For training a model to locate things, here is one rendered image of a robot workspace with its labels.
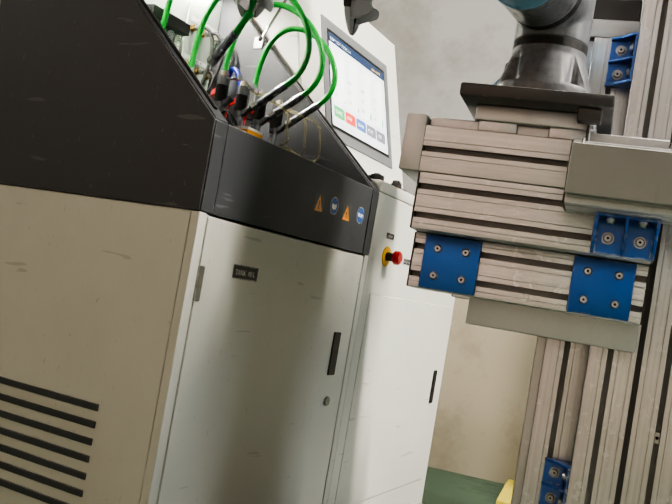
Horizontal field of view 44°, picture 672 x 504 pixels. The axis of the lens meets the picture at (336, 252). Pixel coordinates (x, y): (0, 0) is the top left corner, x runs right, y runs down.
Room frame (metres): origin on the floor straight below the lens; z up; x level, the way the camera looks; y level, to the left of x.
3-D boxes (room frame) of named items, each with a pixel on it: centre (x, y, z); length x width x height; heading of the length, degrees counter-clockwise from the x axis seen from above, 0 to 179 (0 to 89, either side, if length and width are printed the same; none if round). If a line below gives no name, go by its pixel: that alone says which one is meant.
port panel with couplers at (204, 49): (2.16, 0.43, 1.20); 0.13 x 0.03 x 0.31; 153
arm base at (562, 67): (1.30, -0.28, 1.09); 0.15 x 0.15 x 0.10
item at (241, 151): (1.71, 0.10, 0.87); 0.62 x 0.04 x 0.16; 153
